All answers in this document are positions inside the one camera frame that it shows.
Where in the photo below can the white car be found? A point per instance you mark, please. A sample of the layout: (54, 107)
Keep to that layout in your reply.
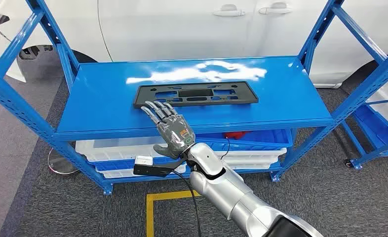
(181, 29)

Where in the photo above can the red plastic part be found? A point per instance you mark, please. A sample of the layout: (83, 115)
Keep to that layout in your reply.
(236, 134)

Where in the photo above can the blue wheeled shelf rack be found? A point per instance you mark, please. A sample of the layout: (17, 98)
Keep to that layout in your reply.
(377, 130)

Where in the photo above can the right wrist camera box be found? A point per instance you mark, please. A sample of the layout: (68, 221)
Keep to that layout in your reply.
(148, 170)

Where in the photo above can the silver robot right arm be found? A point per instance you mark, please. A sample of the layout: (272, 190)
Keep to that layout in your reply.
(233, 193)

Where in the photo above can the blue plastic bin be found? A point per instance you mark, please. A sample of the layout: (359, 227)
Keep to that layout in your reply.
(266, 137)
(112, 165)

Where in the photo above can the black stanchion with chrome base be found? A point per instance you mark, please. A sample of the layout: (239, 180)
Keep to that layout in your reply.
(60, 165)

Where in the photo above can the black plastic panel part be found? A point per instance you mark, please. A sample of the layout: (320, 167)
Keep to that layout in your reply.
(249, 97)

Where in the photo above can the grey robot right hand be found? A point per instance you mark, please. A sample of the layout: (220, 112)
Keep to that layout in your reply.
(176, 134)

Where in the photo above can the blue metal shelf rack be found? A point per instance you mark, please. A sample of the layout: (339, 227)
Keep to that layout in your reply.
(115, 98)

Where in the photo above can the yellow floor tape square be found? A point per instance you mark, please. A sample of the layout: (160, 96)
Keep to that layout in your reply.
(150, 216)

